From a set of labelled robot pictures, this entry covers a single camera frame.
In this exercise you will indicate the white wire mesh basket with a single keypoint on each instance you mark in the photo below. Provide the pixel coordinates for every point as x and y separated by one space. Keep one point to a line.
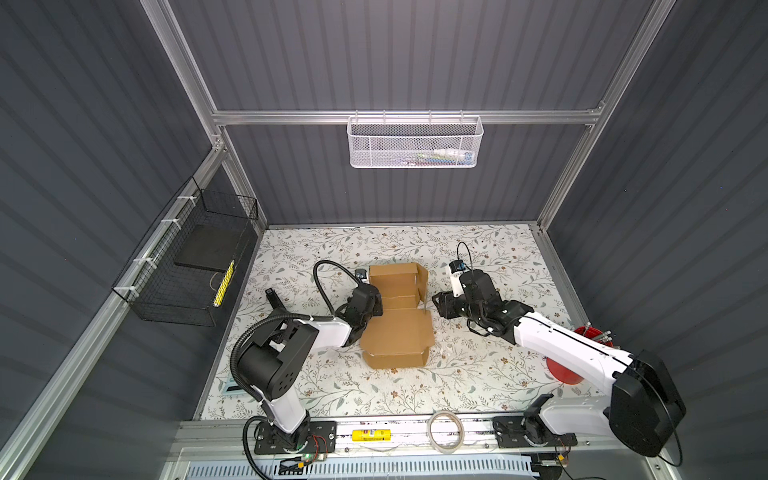
378 142

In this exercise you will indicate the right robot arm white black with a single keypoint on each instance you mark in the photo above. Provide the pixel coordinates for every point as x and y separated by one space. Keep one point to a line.
638 403

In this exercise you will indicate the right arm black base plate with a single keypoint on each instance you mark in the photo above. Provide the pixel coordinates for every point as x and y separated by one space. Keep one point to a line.
519 431

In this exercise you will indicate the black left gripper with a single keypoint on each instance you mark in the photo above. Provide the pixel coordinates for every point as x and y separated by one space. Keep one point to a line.
378 311

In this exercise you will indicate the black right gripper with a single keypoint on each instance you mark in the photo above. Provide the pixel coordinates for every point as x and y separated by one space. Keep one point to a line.
444 304

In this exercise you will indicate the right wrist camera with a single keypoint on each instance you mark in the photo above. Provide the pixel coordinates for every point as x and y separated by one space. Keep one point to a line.
456 268

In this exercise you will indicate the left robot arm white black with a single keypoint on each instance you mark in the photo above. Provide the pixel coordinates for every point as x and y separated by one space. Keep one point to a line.
267 359

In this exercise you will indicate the brown cardboard paper box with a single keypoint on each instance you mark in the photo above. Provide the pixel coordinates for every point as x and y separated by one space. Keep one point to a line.
402 336

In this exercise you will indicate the black flat pad in basket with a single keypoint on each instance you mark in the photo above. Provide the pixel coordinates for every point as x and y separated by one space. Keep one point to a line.
211 248

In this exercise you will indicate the items in white basket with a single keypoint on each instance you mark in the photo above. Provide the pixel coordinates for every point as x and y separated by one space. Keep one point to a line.
450 157

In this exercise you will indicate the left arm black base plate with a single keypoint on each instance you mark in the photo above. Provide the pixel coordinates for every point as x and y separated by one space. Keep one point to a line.
312 436

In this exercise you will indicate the black wire mesh basket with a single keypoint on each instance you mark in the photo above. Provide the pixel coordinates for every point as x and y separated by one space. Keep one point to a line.
158 291

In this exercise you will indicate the clear tape roll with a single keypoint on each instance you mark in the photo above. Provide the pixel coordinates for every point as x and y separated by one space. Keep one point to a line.
445 432

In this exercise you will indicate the red pencil cup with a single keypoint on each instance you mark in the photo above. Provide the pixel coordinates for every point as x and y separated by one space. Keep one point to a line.
564 374

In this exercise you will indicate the black marker on table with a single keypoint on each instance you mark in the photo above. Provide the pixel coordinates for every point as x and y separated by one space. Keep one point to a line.
274 299

